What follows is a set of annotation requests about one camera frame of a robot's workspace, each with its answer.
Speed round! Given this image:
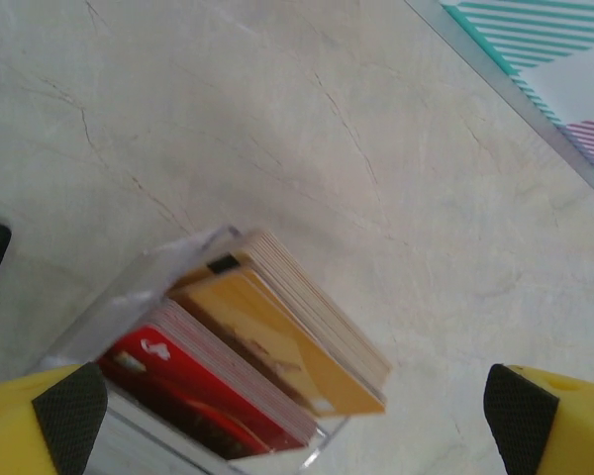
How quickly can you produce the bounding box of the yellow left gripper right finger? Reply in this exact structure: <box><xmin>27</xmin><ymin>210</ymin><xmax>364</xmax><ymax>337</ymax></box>
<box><xmin>483</xmin><ymin>363</ymin><xmax>594</xmax><ymax>475</ymax></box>

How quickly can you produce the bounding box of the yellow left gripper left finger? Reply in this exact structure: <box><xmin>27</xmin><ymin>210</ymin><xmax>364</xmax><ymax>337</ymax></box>
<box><xmin>0</xmin><ymin>363</ymin><xmax>108</xmax><ymax>475</ymax></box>

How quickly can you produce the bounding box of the clear acrylic card box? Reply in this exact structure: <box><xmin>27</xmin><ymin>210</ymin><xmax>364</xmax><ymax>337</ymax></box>
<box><xmin>39</xmin><ymin>225</ymin><xmax>352</xmax><ymax>475</ymax></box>

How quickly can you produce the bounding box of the red card stack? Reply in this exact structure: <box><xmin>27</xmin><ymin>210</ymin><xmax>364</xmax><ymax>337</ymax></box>
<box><xmin>96</xmin><ymin>298</ymin><xmax>319</xmax><ymax>460</ymax></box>

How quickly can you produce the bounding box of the orange card stack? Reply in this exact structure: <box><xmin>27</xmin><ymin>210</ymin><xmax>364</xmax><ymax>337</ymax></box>
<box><xmin>170</xmin><ymin>231</ymin><xmax>395</xmax><ymax>417</ymax></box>

